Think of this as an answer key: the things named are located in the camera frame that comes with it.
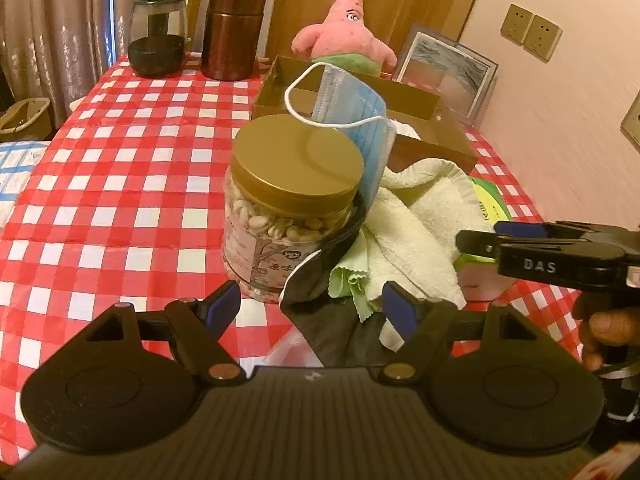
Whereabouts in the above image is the red white checkered tablecloth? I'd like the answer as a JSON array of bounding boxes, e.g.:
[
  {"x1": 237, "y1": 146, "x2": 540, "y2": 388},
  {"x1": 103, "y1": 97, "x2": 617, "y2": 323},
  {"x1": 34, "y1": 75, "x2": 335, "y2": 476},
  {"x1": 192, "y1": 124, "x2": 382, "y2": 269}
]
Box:
[{"x1": 0, "y1": 50, "x2": 601, "y2": 463}]

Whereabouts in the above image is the glass jar with green lid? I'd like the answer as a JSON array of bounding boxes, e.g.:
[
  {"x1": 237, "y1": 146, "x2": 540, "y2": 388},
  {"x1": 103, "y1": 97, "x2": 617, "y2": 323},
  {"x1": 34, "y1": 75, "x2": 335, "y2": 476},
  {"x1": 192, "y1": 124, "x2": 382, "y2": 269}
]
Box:
[{"x1": 128, "y1": 0, "x2": 191, "y2": 79}]

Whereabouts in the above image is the pink starfish plush toy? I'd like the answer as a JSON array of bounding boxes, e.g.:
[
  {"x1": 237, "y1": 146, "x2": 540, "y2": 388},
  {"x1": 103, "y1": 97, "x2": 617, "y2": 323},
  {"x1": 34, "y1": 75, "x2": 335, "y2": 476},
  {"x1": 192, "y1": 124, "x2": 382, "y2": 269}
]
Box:
[{"x1": 291, "y1": 0, "x2": 399, "y2": 74}]

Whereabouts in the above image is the grey patterned curtain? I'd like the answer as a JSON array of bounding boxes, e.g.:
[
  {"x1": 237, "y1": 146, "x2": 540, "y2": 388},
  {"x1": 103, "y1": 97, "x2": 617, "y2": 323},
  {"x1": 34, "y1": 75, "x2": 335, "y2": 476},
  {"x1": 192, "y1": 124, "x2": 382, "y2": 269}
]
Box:
[{"x1": 0, "y1": 0, "x2": 151, "y2": 128}]

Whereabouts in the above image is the light blue patterned cloth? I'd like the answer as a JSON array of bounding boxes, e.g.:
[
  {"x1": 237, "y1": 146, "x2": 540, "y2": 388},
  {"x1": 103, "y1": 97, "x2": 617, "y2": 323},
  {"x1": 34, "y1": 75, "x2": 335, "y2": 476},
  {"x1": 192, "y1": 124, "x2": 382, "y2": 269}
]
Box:
[{"x1": 0, "y1": 140, "x2": 52, "y2": 233}]

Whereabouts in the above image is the clear picture frame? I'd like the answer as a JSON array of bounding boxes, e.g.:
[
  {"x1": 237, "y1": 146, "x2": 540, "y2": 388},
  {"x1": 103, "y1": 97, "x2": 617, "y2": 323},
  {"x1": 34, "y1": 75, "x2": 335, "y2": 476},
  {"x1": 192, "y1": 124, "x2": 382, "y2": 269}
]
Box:
[{"x1": 392, "y1": 23, "x2": 500, "y2": 124}]

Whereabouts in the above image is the blue face mask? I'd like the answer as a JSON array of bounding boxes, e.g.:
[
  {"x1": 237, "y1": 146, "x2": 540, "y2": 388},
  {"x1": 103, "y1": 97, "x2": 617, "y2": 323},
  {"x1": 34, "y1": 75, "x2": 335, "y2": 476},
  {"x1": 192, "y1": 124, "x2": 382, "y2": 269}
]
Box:
[{"x1": 284, "y1": 61, "x2": 397, "y2": 211}]

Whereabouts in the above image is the person's right hand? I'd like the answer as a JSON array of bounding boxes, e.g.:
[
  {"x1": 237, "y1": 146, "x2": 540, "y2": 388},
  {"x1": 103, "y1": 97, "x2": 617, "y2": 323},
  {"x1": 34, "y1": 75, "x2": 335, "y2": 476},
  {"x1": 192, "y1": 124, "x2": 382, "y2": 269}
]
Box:
[{"x1": 572, "y1": 287, "x2": 640, "y2": 373}]

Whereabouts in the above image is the light green cleaning cloth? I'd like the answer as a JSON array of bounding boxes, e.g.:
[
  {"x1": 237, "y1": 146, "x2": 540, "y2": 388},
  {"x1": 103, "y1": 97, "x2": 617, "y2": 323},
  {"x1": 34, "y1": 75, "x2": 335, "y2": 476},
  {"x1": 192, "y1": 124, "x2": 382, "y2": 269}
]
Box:
[{"x1": 327, "y1": 225, "x2": 385, "y2": 323}]

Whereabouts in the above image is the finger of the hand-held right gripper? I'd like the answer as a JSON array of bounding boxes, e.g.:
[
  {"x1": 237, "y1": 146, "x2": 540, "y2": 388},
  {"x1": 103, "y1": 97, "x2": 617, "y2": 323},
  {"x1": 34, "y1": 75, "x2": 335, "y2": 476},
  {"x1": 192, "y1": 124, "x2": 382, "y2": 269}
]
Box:
[
  {"x1": 456, "y1": 229, "x2": 629, "y2": 290},
  {"x1": 492, "y1": 220, "x2": 640, "y2": 247}
]

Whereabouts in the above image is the beige basket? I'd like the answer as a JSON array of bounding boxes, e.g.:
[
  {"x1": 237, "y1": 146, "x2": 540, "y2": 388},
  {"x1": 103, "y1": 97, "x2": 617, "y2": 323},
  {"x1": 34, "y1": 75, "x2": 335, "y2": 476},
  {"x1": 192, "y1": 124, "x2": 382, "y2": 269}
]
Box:
[{"x1": 0, "y1": 97, "x2": 54, "y2": 144}]

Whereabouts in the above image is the brown cardboard box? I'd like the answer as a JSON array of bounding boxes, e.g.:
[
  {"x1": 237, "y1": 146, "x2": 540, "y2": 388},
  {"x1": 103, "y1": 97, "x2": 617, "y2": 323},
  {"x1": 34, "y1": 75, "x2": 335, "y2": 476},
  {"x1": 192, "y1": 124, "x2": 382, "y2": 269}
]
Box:
[{"x1": 251, "y1": 55, "x2": 479, "y2": 175}]

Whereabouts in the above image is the clear plastic sheet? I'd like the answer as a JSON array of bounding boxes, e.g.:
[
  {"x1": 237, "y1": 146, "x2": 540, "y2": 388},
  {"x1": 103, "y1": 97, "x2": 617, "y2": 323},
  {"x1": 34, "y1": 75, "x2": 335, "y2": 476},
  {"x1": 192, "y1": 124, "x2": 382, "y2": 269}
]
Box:
[{"x1": 389, "y1": 119, "x2": 422, "y2": 139}]

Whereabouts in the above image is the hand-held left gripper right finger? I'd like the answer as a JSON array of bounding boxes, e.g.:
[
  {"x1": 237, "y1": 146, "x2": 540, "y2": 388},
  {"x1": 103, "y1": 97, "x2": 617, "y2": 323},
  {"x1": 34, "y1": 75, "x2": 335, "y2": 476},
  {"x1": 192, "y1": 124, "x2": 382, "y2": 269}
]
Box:
[{"x1": 379, "y1": 281, "x2": 532, "y2": 386}]

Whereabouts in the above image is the nut jar with gold lid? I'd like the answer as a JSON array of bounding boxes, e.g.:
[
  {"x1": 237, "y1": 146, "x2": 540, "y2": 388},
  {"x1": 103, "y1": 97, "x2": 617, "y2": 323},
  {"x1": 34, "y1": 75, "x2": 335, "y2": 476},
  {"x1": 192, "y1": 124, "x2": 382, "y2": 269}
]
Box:
[{"x1": 221, "y1": 114, "x2": 366, "y2": 303}]

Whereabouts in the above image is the white plastic bag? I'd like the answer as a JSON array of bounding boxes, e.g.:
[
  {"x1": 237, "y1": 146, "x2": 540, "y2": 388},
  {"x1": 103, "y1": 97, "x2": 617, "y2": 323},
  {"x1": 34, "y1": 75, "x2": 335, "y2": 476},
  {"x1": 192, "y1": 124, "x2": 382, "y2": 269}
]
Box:
[{"x1": 262, "y1": 329, "x2": 322, "y2": 368}]

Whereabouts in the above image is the white towel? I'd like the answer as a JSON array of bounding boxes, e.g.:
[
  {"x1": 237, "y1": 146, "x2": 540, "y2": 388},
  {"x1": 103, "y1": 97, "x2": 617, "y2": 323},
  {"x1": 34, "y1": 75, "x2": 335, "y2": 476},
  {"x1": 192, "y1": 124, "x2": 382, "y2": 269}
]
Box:
[{"x1": 350, "y1": 157, "x2": 482, "y2": 311}]

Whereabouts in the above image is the beige wall socket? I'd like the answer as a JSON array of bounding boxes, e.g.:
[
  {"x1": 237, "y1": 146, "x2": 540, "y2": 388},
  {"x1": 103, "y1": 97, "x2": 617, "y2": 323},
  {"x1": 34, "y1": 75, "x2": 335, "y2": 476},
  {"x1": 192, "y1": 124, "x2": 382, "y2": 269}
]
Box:
[
  {"x1": 522, "y1": 15, "x2": 564, "y2": 63},
  {"x1": 620, "y1": 95, "x2": 640, "y2": 152},
  {"x1": 501, "y1": 3, "x2": 536, "y2": 46}
]

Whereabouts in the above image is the green and white box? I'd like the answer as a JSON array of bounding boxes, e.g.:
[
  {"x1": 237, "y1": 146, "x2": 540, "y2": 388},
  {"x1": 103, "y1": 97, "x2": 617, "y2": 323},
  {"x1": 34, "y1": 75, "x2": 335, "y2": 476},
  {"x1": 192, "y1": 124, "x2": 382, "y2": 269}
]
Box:
[{"x1": 452, "y1": 177, "x2": 522, "y2": 304}]

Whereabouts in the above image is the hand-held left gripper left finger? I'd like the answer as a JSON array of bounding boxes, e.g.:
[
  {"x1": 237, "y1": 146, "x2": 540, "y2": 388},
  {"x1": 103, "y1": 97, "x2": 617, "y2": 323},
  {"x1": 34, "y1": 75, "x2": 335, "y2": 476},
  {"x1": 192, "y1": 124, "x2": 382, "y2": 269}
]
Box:
[{"x1": 87, "y1": 280, "x2": 247, "y2": 387}]

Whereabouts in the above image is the black cloth face mask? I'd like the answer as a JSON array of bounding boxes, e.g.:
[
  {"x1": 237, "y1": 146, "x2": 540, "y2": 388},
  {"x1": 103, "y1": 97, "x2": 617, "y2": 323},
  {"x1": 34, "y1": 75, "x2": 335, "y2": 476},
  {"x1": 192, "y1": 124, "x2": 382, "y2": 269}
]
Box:
[{"x1": 279, "y1": 254, "x2": 403, "y2": 368}]

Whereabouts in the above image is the brown metal canister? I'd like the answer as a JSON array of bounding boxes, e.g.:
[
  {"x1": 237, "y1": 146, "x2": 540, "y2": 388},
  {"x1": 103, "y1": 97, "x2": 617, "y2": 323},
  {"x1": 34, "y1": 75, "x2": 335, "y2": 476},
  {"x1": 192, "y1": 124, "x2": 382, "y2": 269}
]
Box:
[{"x1": 201, "y1": 0, "x2": 269, "y2": 82}]

